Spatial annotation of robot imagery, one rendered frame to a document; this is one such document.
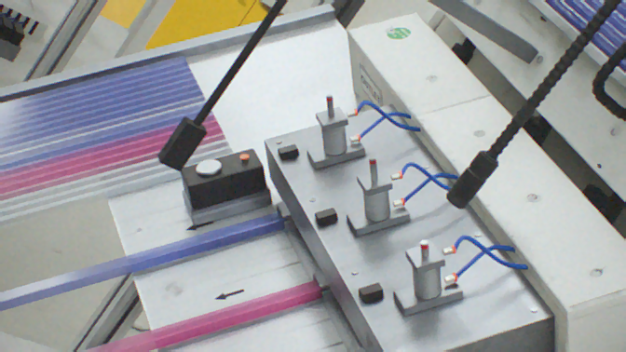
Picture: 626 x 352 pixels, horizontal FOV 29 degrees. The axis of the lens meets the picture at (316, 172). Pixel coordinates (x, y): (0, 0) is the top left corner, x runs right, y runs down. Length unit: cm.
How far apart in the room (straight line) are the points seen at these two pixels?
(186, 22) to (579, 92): 325
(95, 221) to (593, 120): 159
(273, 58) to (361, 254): 46
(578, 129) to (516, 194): 8
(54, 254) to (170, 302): 144
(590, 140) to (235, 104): 46
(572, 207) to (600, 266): 8
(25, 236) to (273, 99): 122
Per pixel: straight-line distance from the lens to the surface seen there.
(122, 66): 145
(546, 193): 105
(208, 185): 116
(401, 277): 100
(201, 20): 426
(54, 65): 227
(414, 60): 124
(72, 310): 263
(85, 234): 252
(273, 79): 139
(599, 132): 105
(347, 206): 108
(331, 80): 137
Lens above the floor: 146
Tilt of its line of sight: 16 degrees down
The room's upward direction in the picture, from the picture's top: 37 degrees clockwise
